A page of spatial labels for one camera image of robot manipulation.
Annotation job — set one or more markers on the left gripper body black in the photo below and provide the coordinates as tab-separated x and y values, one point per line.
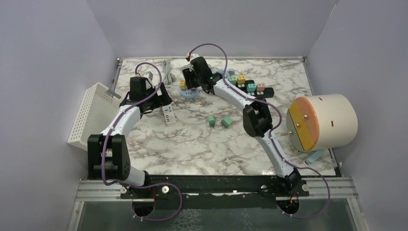
157	101

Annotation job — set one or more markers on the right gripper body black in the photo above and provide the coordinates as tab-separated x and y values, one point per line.
191	81

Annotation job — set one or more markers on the round blue power socket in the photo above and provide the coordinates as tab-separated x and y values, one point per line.
189	94

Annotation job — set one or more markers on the white power strip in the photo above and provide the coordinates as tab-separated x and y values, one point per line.
168	113

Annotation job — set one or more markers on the green plug adapter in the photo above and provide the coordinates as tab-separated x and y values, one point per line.
211	121
226	122

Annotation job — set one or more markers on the yellow plug adapter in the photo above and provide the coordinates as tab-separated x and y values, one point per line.
182	85

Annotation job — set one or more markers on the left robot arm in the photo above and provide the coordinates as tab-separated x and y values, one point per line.
108	155

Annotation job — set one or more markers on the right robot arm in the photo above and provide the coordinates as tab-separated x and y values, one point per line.
257	119

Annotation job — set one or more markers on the green adapter on rear strip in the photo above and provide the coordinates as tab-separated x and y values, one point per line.
233	80

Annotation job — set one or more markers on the yellow adapter on rear strip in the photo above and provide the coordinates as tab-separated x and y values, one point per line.
241	79

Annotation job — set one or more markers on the white perforated plastic basket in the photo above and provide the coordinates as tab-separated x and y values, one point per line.
98	108

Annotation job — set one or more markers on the black power strip rear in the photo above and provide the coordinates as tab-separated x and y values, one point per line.
243	86

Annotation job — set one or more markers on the black power strip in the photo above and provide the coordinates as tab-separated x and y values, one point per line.
268	92
243	86

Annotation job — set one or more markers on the teal adapter on front strip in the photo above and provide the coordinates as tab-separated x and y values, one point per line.
251	87

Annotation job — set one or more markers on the pink adapter on front strip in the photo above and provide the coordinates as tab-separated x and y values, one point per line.
260	87

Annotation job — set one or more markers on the black power strip front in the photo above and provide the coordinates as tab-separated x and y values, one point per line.
268	92

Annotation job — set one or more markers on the cream cylinder with orange lid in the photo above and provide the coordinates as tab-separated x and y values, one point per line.
321	122

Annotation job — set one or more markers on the light blue small object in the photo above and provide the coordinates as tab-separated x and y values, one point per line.
313	157

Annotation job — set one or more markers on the aluminium rail base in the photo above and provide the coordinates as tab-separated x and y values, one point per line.
308	188

